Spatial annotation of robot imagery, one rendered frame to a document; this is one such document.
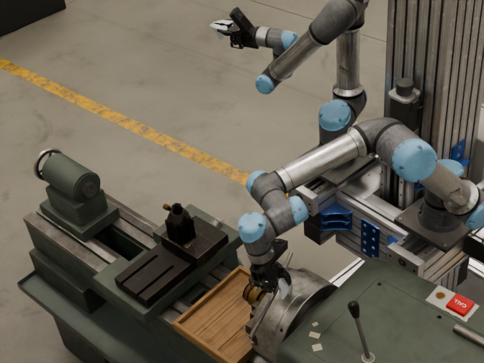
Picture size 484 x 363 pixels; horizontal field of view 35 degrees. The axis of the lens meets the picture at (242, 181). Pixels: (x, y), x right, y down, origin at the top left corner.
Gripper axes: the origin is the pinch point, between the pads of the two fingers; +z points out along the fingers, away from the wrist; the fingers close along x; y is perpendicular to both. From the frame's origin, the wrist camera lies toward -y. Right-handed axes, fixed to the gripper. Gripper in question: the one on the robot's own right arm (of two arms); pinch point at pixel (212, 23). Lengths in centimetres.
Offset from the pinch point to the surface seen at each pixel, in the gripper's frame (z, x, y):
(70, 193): 37, -69, 40
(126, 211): 28, -54, 65
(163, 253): -8, -76, 51
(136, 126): 140, 84, 171
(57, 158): 50, -57, 36
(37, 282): 65, -86, 93
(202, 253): -25, -73, 47
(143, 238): 11, -65, 63
